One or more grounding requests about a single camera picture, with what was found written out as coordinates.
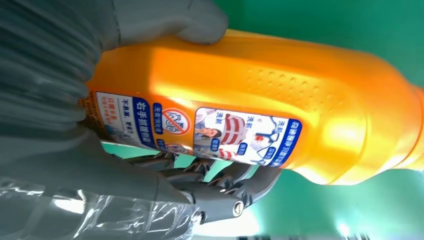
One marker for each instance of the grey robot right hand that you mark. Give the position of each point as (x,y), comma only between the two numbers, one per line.
(99,185)

